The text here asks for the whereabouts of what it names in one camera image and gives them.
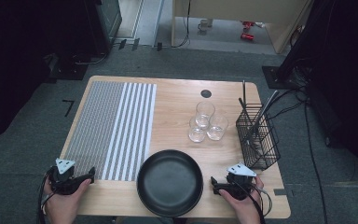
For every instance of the clear drinking glass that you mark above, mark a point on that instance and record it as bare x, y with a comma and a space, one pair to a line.
205, 112
217, 129
196, 134

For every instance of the red can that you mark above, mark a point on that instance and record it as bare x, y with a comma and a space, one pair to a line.
247, 36

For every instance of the black round plate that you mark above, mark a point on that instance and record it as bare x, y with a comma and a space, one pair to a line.
170, 183

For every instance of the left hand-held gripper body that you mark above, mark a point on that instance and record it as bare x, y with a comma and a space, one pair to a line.
62, 183

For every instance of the black floor tape marker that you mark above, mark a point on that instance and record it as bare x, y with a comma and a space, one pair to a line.
70, 105

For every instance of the grey striped placemat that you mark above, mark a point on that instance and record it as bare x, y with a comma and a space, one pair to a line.
105, 124

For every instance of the black stand base plate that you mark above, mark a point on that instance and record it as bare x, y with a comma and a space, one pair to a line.
275, 77

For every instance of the dark cabinet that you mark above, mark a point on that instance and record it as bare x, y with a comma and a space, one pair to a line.
105, 21

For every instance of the white cup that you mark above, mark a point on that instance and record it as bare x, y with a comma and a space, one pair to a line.
204, 24

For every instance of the black flat floor base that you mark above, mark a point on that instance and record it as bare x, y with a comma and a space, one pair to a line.
70, 70

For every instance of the black round table grommet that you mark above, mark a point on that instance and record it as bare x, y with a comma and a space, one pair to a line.
206, 93

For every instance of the person's right hand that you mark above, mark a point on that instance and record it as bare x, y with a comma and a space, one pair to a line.
247, 210

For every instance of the red object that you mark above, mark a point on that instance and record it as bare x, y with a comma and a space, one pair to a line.
248, 25

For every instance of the person's left hand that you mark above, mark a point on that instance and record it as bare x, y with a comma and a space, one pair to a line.
62, 208

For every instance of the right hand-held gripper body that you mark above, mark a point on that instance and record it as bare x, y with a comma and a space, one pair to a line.
239, 186

